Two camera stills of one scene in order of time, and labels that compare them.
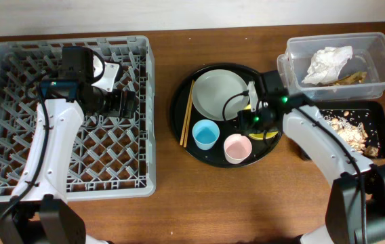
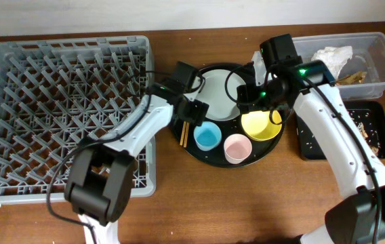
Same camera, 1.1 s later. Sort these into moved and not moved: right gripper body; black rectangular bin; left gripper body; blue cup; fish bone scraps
Moved: left gripper body; right gripper body
Not moved: fish bone scraps; blue cup; black rectangular bin
